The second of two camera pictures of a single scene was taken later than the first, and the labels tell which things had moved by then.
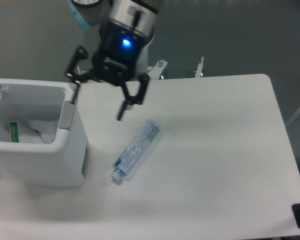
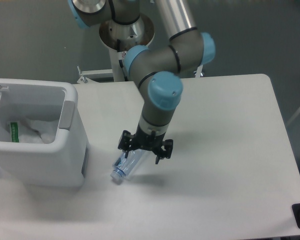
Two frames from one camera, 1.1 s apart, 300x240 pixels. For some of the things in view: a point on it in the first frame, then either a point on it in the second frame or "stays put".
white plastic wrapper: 32,131 stays put
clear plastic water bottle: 135,149 stays put
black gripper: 116,57 to 146,142
